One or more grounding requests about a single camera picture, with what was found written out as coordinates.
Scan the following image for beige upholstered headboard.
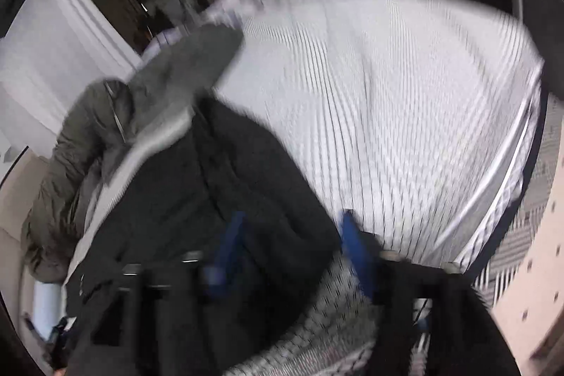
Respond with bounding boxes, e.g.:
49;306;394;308
0;146;50;342

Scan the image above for white patterned mattress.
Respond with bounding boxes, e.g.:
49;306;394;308
65;0;545;376

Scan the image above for black pants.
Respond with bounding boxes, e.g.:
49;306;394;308
67;96;339;375

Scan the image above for light blue pillow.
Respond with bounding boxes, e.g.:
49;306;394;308
31;281;64;340

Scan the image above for dark grey duvet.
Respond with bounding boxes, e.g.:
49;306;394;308
21;24;244;283

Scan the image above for white curtain left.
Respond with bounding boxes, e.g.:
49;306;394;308
1;0;141;156

